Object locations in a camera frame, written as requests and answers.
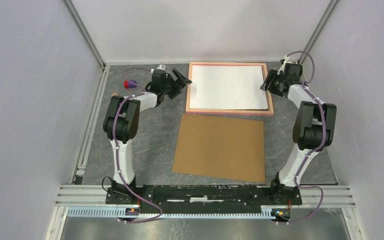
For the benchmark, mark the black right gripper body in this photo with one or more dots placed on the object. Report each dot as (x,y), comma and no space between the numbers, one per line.
(277,83)

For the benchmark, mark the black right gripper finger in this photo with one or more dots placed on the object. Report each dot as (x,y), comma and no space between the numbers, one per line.
(272,76)
(268,86)

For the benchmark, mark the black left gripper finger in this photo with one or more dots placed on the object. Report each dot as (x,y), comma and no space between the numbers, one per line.
(175,90)
(181,80)

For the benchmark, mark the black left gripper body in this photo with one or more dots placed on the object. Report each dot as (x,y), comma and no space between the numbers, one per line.
(166,88)

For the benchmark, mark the mountain sea photo print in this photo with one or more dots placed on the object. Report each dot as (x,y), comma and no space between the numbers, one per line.
(228,87)

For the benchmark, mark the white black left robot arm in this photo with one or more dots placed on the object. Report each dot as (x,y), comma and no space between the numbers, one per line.
(121,124)

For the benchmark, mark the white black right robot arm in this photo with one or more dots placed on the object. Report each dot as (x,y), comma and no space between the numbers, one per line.
(313,128)

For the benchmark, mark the red purple toy block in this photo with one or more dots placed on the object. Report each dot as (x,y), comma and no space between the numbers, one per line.
(130,84)

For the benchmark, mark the brown cardboard backing board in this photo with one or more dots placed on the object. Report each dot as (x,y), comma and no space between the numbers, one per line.
(220,147)

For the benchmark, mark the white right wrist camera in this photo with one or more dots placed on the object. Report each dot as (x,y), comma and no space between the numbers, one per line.
(284,62)

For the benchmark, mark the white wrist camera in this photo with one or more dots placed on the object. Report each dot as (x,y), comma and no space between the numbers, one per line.
(284,62)
(161,67)

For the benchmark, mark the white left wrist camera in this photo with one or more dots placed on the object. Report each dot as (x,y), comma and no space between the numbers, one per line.
(161,67)

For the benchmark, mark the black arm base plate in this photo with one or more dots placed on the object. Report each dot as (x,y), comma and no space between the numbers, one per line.
(206,199)

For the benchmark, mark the aluminium rail at front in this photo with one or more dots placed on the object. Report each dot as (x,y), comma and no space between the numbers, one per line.
(334,196)

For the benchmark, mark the slotted white cable duct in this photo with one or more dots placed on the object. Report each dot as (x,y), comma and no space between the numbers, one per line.
(132,213)

